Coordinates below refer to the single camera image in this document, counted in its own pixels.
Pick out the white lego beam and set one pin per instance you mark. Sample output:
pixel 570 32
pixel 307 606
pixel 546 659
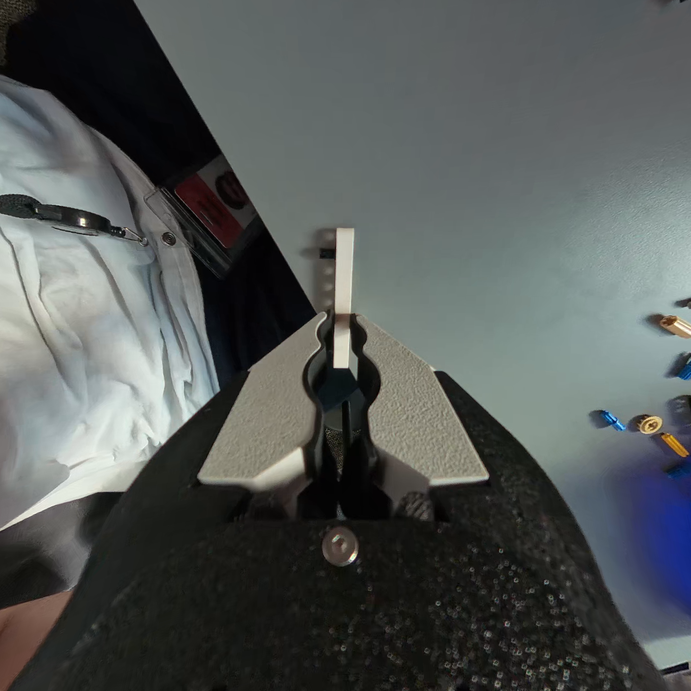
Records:
pixel 344 280

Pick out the blue plastic bin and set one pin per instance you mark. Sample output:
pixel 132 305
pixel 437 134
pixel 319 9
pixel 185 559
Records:
pixel 658 540

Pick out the blue hex standoff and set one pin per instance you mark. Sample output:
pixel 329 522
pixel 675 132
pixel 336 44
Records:
pixel 683 367
pixel 608 421
pixel 680 472

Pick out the person's bare leg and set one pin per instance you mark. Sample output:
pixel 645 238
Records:
pixel 24 648

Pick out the gold hex standoff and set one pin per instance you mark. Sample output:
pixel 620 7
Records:
pixel 677 325
pixel 675 444

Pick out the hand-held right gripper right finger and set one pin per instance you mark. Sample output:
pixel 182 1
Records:
pixel 421 421

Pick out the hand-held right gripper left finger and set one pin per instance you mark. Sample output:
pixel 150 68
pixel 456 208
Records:
pixel 259 415

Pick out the white shirt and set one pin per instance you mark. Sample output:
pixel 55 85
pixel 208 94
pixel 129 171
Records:
pixel 81 351

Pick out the gold knurled nut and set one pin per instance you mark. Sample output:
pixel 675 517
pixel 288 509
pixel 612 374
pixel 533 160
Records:
pixel 648 424

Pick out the clear badge holder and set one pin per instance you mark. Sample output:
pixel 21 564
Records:
pixel 210 216

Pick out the dark cloth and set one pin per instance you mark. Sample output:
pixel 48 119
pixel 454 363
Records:
pixel 48 545

